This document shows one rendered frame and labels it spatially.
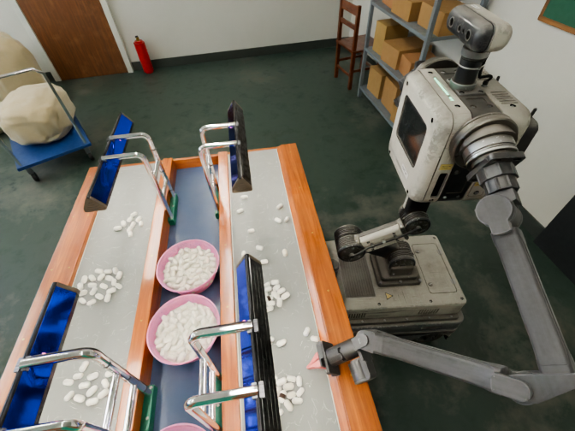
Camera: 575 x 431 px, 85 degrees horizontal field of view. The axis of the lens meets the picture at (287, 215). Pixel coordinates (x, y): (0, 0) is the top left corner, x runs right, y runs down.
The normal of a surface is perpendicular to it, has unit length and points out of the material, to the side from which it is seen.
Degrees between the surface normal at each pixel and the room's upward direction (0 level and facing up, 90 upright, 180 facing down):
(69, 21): 90
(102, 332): 0
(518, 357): 0
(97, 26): 90
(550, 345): 44
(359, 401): 0
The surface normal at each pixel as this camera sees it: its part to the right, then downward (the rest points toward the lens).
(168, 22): 0.22, 0.72
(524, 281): -0.69, -0.24
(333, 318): -0.03, -0.67
